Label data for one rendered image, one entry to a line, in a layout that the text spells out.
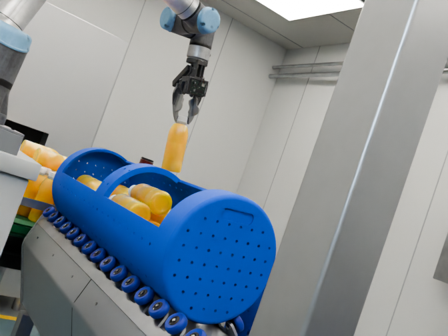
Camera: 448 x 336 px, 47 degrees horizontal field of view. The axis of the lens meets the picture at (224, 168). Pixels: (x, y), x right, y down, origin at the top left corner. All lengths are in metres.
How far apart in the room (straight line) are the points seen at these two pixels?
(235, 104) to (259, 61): 0.69
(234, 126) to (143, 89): 1.36
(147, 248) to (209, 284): 0.15
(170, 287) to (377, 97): 0.73
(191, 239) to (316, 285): 0.66
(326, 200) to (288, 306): 0.09
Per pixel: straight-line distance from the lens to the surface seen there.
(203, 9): 1.57
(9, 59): 1.32
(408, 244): 4.91
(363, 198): 0.42
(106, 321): 1.23
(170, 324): 1.03
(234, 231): 1.11
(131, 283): 1.21
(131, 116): 6.33
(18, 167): 1.22
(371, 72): 0.45
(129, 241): 1.20
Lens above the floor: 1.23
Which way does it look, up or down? 3 degrees up
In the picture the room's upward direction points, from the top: 20 degrees clockwise
